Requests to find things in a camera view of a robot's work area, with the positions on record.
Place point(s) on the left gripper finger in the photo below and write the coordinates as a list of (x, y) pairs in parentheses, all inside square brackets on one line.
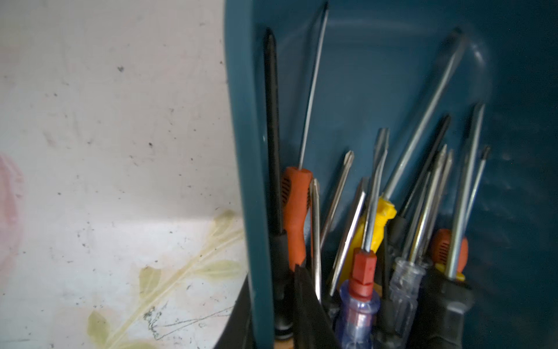
[(312, 328)]

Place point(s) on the teal plastic storage tray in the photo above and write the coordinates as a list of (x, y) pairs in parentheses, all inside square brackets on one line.
[(379, 65)]

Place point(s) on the clear blue red screwdriver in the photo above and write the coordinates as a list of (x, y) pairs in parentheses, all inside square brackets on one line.
[(358, 299)]

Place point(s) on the black long screwdriver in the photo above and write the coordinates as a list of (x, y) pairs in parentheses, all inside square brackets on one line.
[(279, 253)]

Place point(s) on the black grey handle screwdriver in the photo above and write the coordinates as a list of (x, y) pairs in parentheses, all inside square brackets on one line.
[(445, 300)]

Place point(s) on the yellow handle screwdriver in tray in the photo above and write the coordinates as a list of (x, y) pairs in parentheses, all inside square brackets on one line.
[(379, 210)]

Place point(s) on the orange handle screwdriver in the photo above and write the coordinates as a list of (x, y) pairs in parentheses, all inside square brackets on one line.
[(296, 180)]

